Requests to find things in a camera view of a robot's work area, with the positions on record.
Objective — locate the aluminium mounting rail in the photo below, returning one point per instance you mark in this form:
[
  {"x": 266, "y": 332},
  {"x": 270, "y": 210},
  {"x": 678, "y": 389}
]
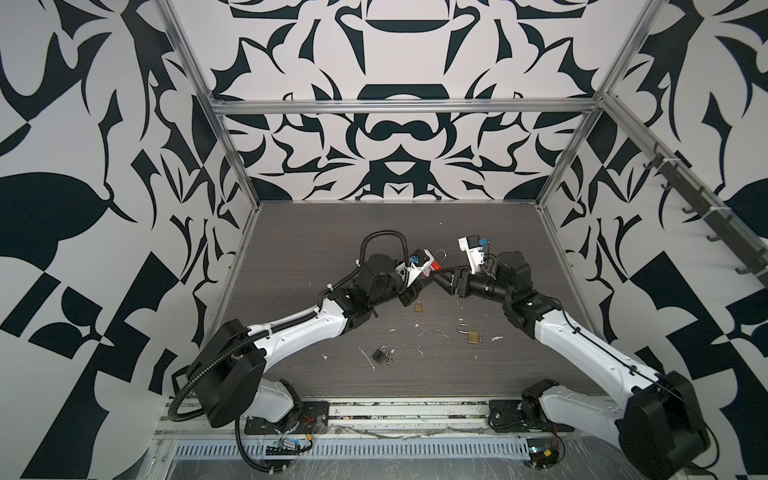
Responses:
[{"x": 384, "y": 418}]

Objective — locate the large brass padlock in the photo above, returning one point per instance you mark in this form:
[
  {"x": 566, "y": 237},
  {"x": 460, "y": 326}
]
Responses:
[{"x": 473, "y": 336}]

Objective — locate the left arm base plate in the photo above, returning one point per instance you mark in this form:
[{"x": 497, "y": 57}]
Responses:
[{"x": 308, "y": 417}]

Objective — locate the left green circuit board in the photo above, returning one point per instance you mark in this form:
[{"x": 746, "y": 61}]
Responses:
[{"x": 289, "y": 447}]

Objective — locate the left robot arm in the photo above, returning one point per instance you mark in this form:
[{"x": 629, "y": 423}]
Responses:
[{"x": 226, "y": 382}]

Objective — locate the green circuit board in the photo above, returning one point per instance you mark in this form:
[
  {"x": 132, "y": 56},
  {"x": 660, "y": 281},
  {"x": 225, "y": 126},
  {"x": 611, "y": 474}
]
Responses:
[
  {"x": 542, "y": 454},
  {"x": 289, "y": 447}
]

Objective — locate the white slotted cable duct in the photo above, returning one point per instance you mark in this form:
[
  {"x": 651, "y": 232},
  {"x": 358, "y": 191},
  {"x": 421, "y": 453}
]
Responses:
[{"x": 512, "y": 448}]

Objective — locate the right green circuit board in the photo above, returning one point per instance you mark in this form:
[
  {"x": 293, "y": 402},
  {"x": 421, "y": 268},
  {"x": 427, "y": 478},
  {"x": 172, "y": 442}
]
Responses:
[{"x": 542, "y": 454}]

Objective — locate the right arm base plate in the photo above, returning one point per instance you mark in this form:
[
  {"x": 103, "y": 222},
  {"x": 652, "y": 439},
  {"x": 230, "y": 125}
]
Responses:
[{"x": 521, "y": 415}]

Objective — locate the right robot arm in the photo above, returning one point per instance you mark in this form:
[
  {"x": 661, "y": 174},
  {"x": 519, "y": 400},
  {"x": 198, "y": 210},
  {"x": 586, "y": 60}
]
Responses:
[{"x": 654, "y": 418}]

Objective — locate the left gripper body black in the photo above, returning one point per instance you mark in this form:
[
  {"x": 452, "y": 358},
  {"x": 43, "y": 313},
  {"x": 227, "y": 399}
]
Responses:
[{"x": 393, "y": 288}]

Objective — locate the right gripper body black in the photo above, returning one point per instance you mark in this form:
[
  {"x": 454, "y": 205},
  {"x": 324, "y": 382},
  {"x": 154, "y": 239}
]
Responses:
[{"x": 483, "y": 286}]

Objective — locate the black padlock with keys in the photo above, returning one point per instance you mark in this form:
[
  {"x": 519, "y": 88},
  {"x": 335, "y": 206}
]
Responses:
[{"x": 383, "y": 355}]

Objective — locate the red padlock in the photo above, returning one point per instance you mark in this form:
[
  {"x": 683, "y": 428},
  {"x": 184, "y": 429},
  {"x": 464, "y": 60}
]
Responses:
[{"x": 437, "y": 259}]

